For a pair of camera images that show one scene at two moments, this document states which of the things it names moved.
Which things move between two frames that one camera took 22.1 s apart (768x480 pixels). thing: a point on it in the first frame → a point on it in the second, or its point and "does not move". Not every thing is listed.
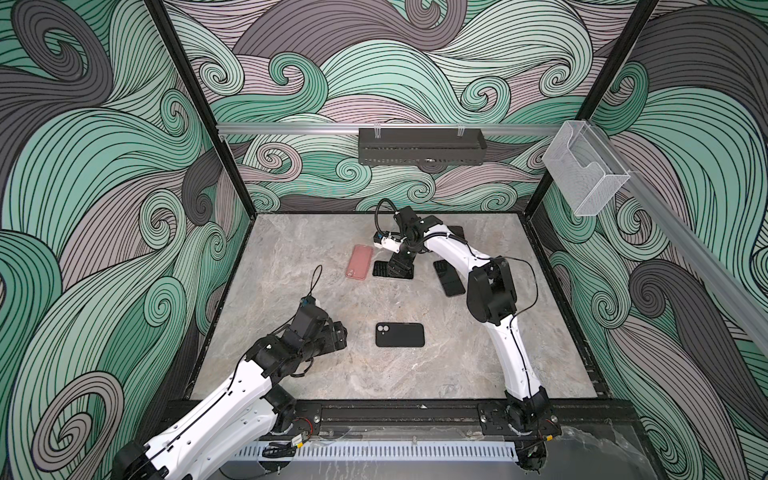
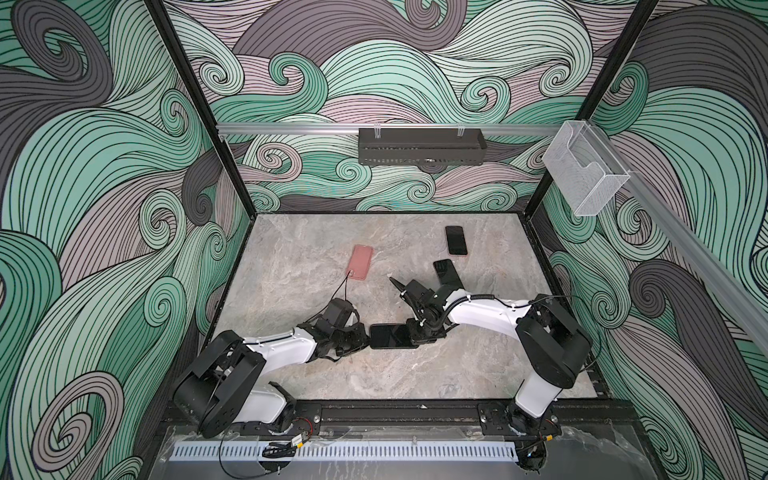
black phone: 449,278 does not move
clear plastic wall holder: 585,169 does not move
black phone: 399,334 does not move
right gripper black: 402,261 → 435,337
